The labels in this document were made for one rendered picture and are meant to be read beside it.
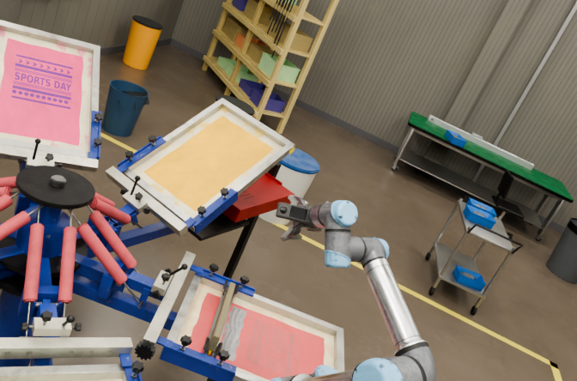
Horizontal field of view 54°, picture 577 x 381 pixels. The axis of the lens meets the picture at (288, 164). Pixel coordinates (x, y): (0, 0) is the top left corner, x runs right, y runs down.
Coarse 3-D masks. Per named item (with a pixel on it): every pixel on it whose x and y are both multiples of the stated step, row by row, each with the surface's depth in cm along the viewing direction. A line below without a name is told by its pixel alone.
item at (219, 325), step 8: (232, 288) 264; (224, 296) 266; (232, 296) 260; (224, 304) 252; (224, 312) 246; (216, 320) 249; (224, 320) 242; (216, 328) 236; (216, 336) 231; (216, 344) 232
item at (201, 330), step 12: (204, 324) 251; (192, 336) 241; (204, 336) 244; (240, 336) 253; (192, 348) 235; (240, 348) 246; (228, 360) 237; (240, 360) 240; (300, 360) 255; (252, 372) 236; (264, 372) 239; (300, 372) 248; (312, 372) 251
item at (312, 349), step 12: (204, 300) 266; (216, 300) 269; (204, 312) 258; (252, 312) 272; (276, 324) 271; (312, 336) 274; (300, 348) 262; (312, 348) 266; (324, 348) 269; (312, 360) 258
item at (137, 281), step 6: (132, 276) 247; (138, 276) 248; (144, 276) 250; (126, 282) 246; (132, 282) 245; (138, 282) 245; (144, 282) 246; (150, 282) 248; (132, 288) 246; (138, 288) 246; (150, 288) 246; (150, 294) 247
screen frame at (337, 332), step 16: (192, 288) 264; (256, 304) 278; (272, 304) 278; (176, 320) 241; (304, 320) 279; (320, 320) 282; (176, 336) 232; (336, 336) 276; (336, 352) 266; (336, 368) 256
